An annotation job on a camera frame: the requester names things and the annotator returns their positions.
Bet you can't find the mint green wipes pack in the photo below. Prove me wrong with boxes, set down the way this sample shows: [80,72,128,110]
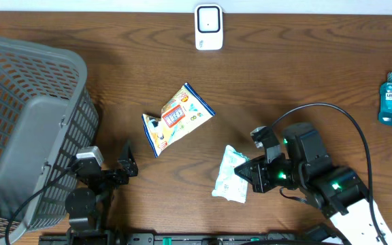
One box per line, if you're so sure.
[212,145,249,203]

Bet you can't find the yellow snack chip bag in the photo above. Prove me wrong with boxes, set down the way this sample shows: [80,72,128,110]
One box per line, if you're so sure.
[142,83,216,157]

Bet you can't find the grey plastic mesh basket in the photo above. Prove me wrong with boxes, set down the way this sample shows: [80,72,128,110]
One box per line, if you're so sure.
[0,37,99,244]

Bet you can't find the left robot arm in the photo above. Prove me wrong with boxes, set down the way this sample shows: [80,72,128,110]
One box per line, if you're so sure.
[65,140,138,244]

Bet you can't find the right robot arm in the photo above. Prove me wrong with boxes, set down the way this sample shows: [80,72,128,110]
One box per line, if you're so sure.
[234,122,392,244]

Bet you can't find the white barcode scanner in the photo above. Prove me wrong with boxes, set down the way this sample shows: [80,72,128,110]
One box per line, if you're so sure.
[194,4,224,51]

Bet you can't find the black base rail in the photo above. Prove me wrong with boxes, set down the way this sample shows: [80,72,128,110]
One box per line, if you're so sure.
[39,232,336,245]

